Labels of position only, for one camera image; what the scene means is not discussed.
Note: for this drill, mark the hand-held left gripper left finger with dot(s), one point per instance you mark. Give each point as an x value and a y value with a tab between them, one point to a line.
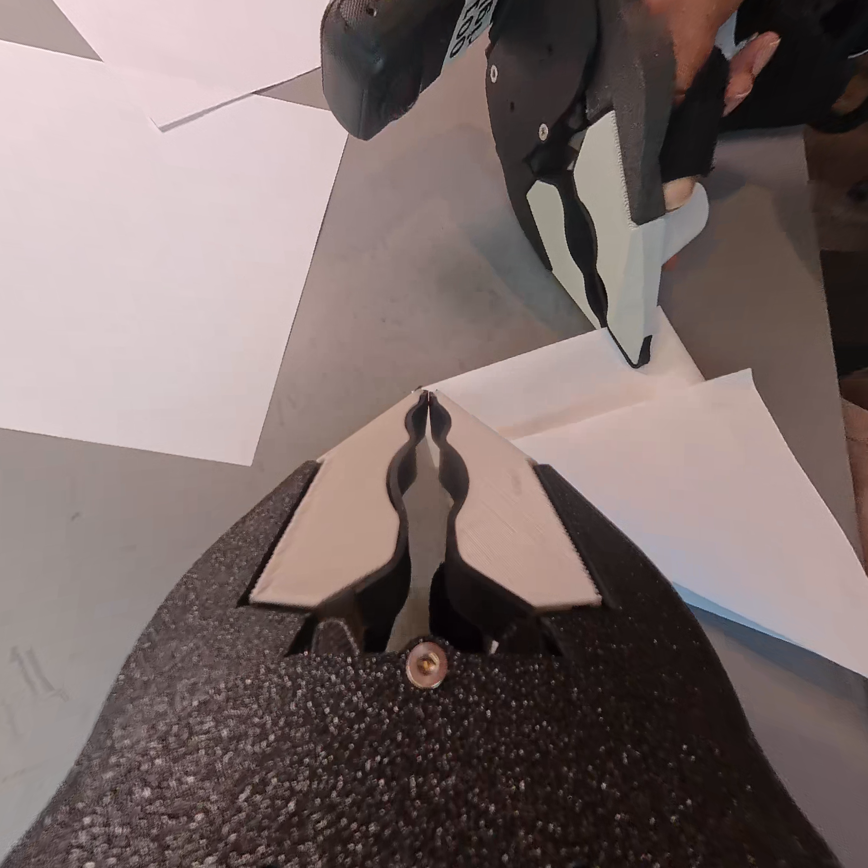
325	529

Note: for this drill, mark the person's right hand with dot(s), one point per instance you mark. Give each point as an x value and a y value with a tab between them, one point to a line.
698	34

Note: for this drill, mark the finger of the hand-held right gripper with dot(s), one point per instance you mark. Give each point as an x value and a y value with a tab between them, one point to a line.
624	258
553	237

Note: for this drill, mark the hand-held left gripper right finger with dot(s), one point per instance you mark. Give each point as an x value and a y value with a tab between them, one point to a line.
522	536

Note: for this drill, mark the person's beige sweatshirt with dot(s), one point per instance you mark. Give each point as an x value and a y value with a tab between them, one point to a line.
858	475

